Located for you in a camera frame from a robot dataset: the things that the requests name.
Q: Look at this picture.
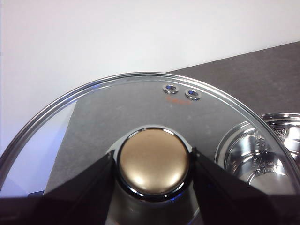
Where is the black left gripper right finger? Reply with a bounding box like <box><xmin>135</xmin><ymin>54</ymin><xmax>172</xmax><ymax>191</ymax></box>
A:
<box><xmin>192</xmin><ymin>147</ymin><xmax>300</xmax><ymax>225</ymax></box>

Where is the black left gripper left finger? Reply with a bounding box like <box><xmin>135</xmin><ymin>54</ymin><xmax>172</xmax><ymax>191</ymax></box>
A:
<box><xmin>0</xmin><ymin>149</ymin><xmax>116</xmax><ymax>225</ymax></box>

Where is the glass lid with round knob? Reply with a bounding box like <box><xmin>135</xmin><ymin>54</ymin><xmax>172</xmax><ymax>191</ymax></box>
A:
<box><xmin>0</xmin><ymin>72</ymin><xmax>300</xmax><ymax>225</ymax></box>

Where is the pale green electric steamer pot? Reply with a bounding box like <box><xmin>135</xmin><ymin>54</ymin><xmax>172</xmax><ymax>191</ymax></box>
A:
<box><xmin>214</xmin><ymin>112</ymin><xmax>300</xmax><ymax>195</ymax></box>

